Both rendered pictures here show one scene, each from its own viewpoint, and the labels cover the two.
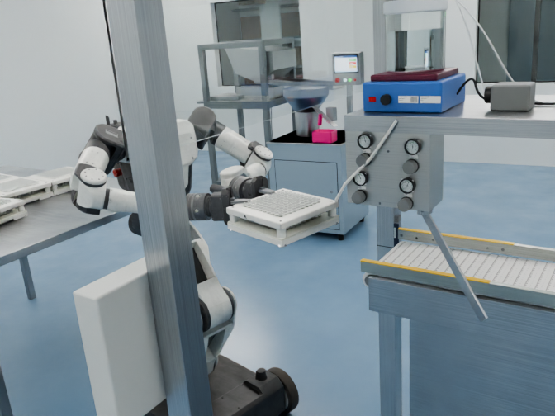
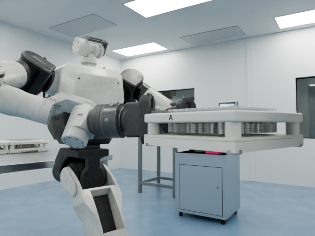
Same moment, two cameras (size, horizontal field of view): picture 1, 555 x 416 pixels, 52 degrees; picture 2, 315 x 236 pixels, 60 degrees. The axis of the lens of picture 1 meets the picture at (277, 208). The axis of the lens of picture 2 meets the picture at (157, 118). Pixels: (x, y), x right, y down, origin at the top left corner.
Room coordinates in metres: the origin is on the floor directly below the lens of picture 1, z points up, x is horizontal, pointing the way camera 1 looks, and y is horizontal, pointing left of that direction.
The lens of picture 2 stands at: (1.05, 0.10, 1.05)
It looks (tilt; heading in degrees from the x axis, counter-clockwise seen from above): 2 degrees up; 3
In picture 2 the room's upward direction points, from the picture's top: straight up
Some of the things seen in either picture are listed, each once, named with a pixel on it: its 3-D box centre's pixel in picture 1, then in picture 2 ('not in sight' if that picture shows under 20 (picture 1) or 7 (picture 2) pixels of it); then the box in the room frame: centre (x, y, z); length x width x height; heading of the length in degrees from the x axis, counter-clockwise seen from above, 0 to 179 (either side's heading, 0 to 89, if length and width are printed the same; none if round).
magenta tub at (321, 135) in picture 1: (324, 135); (213, 150); (4.20, -0.39, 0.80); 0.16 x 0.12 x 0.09; 60
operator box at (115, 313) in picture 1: (134, 341); not in sight; (0.91, 0.27, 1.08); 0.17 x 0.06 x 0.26; 146
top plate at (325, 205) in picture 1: (282, 207); (221, 117); (1.66, -0.01, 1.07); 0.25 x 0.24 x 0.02; 132
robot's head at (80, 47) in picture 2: not in sight; (87, 51); (2.11, 0.43, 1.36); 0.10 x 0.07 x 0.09; 134
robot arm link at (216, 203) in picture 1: (214, 206); (129, 120); (1.72, 0.20, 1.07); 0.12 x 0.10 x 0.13; 76
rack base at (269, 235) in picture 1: (282, 222); (221, 139); (1.66, -0.01, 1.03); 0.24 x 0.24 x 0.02; 42
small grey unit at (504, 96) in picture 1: (509, 96); not in sight; (1.31, -0.55, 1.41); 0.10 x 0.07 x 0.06; 56
